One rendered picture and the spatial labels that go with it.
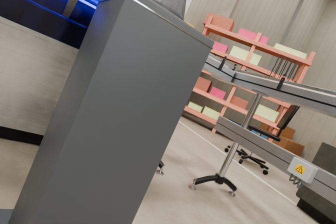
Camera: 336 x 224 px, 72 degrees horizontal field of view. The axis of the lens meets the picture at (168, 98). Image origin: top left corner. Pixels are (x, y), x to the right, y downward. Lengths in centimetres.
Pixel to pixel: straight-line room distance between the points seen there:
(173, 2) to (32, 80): 94
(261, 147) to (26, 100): 143
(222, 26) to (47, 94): 451
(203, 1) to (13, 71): 511
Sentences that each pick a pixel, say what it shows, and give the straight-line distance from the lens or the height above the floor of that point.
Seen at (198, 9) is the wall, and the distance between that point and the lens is 589.
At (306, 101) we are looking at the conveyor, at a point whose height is 87.
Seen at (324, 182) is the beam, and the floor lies 50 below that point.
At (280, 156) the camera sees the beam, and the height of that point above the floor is 50.
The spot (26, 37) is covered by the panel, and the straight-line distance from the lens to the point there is 134.
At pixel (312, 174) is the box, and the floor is 51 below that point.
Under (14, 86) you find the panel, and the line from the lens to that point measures 137.
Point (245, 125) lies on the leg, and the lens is 182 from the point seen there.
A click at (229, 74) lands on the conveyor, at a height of 89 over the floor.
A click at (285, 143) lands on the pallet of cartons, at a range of 695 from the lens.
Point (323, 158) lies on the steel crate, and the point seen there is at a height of 57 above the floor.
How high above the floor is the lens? 65
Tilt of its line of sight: 4 degrees down
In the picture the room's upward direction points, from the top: 24 degrees clockwise
